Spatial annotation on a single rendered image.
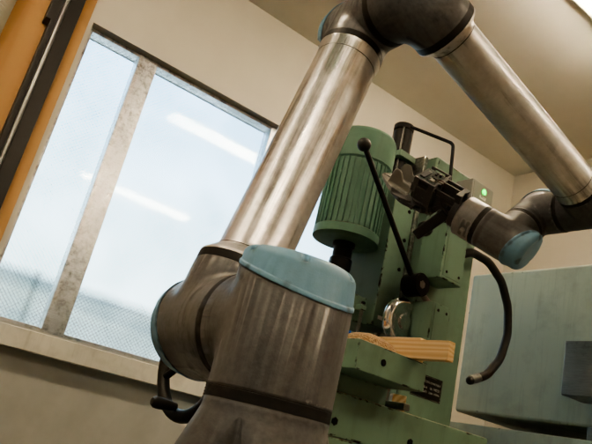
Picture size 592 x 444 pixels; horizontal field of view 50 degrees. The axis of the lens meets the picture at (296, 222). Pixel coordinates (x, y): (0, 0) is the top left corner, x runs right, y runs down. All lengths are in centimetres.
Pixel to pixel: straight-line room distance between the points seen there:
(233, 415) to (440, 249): 106
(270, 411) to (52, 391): 199
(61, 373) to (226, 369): 195
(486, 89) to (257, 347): 66
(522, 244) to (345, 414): 50
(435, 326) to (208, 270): 83
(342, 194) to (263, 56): 178
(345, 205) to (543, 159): 56
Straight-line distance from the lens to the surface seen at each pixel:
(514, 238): 133
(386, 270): 167
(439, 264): 165
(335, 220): 160
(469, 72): 114
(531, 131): 122
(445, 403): 178
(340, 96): 105
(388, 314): 157
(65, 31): 281
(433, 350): 135
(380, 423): 144
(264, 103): 322
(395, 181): 146
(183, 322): 85
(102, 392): 270
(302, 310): 70
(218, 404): 71
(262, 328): 70
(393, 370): 134
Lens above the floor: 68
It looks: 19 degrees up
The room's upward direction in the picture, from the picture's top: 14 degrees clockwise
